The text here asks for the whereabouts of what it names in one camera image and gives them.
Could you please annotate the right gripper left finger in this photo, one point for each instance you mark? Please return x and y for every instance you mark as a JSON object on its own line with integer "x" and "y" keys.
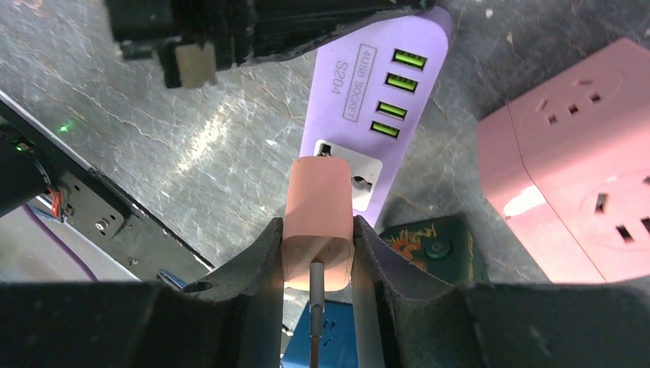
{"x": 232, "y": 317}

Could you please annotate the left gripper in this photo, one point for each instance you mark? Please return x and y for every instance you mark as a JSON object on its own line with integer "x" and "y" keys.
{"x": 193, "y": 40}

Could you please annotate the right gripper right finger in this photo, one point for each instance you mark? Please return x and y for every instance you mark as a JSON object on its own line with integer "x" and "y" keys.
{"x": 405, "y": 317}

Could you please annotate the pink charger plug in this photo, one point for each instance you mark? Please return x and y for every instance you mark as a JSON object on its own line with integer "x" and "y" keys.
{"x": 318, "y": 223}

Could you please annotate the purple USB power strip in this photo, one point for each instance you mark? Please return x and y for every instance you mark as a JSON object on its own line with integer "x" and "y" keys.
{"x": 368, "y": 94}

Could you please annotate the pink cube socket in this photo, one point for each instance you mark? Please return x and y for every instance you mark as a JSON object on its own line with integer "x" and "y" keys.
{"x": 566, "y": 165}

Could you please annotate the dark green cube socket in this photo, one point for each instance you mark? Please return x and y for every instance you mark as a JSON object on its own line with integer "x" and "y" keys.
{"x": 444, "y": 247}

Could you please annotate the blue cube socket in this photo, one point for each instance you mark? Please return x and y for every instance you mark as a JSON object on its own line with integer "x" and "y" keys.
{"x": 337, "y": 344}

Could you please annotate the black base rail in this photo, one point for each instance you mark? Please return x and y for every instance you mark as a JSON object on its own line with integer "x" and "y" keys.
{"x": 98, "y": 208}

